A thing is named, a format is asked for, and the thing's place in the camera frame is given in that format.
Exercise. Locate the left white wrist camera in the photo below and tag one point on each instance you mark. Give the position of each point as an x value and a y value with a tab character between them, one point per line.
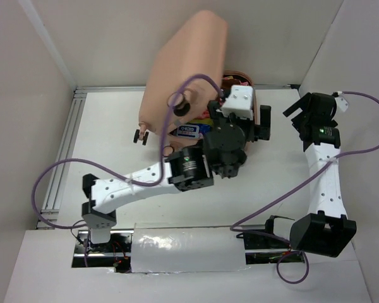
239	102

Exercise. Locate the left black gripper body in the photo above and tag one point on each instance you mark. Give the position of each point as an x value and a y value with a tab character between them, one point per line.
249	129

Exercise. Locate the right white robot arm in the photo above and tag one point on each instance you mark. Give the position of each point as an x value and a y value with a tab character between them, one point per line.
326	229

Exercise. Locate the white taped cover sheet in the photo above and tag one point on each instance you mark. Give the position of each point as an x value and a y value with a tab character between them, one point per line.
168	248

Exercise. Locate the pink patterned garment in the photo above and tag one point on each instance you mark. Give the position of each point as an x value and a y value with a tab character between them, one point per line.
227	82

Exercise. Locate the pink suitcase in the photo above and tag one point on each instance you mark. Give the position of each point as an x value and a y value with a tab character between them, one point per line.
198	47

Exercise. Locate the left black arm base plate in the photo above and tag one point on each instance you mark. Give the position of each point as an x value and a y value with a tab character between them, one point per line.
115	254

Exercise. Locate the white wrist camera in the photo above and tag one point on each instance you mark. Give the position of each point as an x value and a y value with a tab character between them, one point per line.
340	100
239	102

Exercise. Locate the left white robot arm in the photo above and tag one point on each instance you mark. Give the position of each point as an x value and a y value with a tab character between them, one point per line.
183	170

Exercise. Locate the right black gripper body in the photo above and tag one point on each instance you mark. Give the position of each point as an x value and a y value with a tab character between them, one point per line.
307	111

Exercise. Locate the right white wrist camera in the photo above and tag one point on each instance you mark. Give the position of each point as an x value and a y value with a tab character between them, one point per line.
340	100

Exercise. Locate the blue white wet wipes pack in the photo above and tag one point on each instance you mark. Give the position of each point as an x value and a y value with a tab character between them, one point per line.
193	131

